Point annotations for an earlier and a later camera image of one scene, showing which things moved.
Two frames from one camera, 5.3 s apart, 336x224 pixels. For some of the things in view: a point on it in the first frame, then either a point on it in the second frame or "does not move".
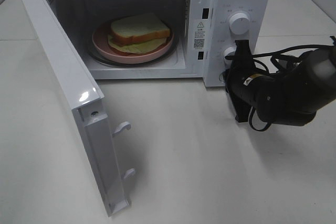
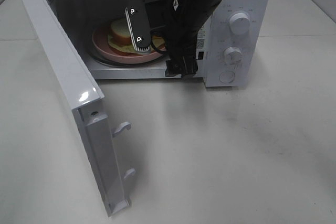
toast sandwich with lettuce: (138, 34) does not move
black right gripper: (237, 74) -> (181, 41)
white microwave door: (84, 93) does not move
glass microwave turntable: (168, 56) does not move
